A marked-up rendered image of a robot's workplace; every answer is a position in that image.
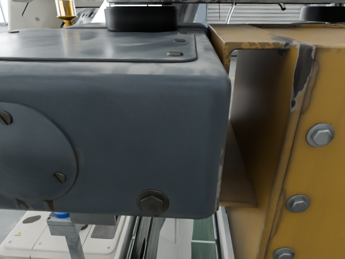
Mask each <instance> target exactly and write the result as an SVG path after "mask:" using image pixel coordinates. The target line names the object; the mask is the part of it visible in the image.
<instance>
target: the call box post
mask: <svg viewBox="0 0 345 259"><path fill-rule="evenodd" d="M65 239H66V242H67V246H68V249H69V253H70V257H71V259H85V257H84V252H83V248H82V244H81V240H80V235H79V234H78V236H77V237H72V236H66V237H65Z"/></svg>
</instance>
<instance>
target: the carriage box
mask: <svg viewBox="0 0 345 259"><path fill-rule="evenodd" d="M242 25H245V26H248V27H251V28H254V29H257V30H260V31H262V32H265V33H268V34H271V35H274V36H277V37H279V38H282V39H285V40H287V41H290V42H292V43H291V46H290V49H255V50H238V53H237V62H236V71H235V80H234V89H233V98H232V107H231V116H230V122H231V125H232V128H233V131H234V134H235V137H236V140H237V143H238V147H239V149H240V152H241V155H242V158H243V161H244V164H245V167H246V170H247V173H248V176H249V179H250V182H251V185H252V187H253V190H254V193H255V196H256V200H257V203H258V208H242V207H226V212H227V219H228V225H229V230H230V234H231V240H232V246H233V252H234V258H235V259H345V24H245V23H242Z"/></svg>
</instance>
